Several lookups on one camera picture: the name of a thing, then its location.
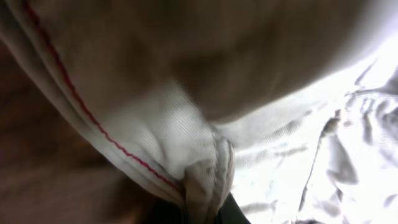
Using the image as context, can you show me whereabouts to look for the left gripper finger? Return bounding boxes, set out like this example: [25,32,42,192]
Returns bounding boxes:
[216,193,251,224]

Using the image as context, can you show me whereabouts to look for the beige khaki shorts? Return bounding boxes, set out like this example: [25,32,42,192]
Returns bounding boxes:
[1,0,397,223]

